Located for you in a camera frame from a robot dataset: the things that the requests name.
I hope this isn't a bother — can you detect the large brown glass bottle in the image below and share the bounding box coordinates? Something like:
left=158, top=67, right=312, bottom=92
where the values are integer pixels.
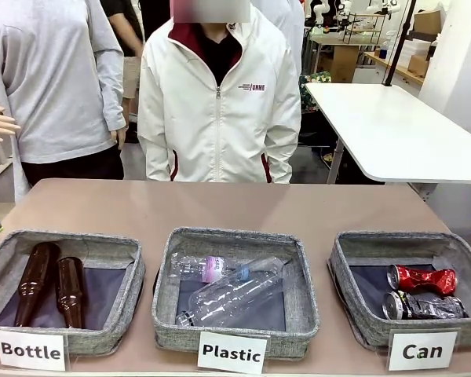
left=13, top=242, right=62, bottom=328

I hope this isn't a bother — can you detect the small brown glass bottle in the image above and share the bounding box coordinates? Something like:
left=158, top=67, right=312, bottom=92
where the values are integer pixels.
left=55, top=256, right=86, bottom=329

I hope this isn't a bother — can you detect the pink-label clear plastic bottle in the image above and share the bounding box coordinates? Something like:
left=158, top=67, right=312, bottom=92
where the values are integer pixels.
left=168, top=253, right=249, bottom=284

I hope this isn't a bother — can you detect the large clear plastic bottle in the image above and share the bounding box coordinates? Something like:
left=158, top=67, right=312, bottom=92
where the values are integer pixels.
left=175, top=257, right=287, bottom=328

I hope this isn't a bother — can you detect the crushed red can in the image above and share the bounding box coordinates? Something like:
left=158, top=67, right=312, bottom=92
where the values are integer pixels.
left=388, top=263, right=458, bottom=297

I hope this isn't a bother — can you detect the crushed black can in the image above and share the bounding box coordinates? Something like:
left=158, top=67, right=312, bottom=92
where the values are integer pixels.
left=382, top=290, right=469, bottom=321

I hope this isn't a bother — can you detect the grey fabric basket for bottles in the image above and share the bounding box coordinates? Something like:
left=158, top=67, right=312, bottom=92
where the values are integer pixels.
left=0, top=229, right=147, bottom=357

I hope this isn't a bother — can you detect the grey fabric basket for plastic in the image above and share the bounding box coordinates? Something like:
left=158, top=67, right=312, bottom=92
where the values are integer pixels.
left=152, top=226, right=321, bottom=357

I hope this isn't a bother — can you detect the grey fabric basket for cans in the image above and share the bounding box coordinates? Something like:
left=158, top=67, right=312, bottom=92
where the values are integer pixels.
left=327, top=230, right=471, bottom=351

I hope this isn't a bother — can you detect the white Can label sign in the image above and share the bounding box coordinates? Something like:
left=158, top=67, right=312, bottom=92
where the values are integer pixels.
left=388, top=331, right=459, bottom=372

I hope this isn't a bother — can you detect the grey sweater person's hand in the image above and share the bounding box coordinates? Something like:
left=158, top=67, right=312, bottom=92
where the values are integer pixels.
left=110, top=126, right=127, bottom=152

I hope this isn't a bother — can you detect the white Bottle label sign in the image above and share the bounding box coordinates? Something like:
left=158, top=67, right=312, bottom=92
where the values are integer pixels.
left=0, top=328, right=68, bottom=372

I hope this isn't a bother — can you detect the person in grey sweater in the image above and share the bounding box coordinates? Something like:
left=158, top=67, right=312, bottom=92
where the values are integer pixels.
left=0, top=0, right=127, bottom=188

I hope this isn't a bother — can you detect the person in black t-shirt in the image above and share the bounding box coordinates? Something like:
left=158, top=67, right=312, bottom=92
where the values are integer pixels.
left=104, top=0, right=147, bottom=112

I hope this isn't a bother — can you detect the person in white jacket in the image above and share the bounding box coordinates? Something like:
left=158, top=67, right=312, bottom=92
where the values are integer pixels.
left=137, top=0, right=302, bottom=185

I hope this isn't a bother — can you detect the white Plastic label sign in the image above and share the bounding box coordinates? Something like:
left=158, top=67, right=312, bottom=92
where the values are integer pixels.
left=197, top=331, right=268, bottom=374

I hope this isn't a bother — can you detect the colourful floral fabric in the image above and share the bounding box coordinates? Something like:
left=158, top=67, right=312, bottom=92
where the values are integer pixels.
left=298, top=70, right=334, bottom=115

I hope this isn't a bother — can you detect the person in white top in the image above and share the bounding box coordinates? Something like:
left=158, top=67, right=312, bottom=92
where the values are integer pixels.
left=254, top=0, right=305, bottom=76

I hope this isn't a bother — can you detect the white side table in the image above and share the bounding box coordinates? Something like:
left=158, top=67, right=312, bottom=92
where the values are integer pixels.
left=304, top=82, right=471, bottom=185

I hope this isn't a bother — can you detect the wooden workbench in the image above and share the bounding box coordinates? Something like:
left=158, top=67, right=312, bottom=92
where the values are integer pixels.
left=361, top=49, right=425, bottom=86

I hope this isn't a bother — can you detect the black stand pole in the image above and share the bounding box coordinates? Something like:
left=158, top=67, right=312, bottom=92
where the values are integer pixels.
left=382, top=0, right=418, bottom=88

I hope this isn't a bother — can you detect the cardboard box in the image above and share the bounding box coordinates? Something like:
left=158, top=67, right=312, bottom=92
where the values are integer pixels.
left=413, top=9, right=443, bottom=35

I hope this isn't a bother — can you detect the wire rack frame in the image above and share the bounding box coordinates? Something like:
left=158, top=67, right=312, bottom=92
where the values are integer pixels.
left=336, top=10, right=386, bottom=45

